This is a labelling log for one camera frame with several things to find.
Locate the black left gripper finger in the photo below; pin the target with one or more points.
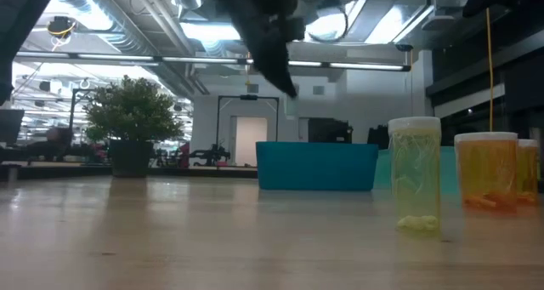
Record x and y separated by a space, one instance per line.
276 60

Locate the clear yellow-tinted cup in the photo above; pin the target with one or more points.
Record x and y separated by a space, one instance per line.
414 175

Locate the orange plastic cup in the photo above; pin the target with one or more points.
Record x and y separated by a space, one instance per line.
486 171

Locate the large orange pill bottle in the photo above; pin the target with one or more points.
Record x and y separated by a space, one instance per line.
528 171

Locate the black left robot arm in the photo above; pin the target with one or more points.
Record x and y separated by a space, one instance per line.
21 18

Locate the black background robot arm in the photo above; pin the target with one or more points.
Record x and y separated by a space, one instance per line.
210 156

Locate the blue plastic bin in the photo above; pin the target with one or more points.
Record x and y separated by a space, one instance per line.
316 166

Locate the light green plastic bin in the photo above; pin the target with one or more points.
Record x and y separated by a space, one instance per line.
381 171

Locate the long ceiling light bar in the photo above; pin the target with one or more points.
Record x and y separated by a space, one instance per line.
200 60

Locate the white door panel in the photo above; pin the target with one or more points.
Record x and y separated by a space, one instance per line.
251 141

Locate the black cabinet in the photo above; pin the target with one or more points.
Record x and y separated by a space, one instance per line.
329 130

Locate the black equipment row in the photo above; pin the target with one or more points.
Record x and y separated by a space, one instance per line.
378 137

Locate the green potted plant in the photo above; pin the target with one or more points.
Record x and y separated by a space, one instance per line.
132 111

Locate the person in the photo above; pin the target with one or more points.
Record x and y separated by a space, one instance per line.
59 138

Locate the black monitor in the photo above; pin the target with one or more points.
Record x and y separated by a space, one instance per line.
10 126

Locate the black gantry frame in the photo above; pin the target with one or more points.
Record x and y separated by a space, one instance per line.
248 97

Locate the black security camera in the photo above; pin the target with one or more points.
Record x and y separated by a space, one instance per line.
404 47

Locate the black metal table frame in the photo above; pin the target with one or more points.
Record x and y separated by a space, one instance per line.
64 172

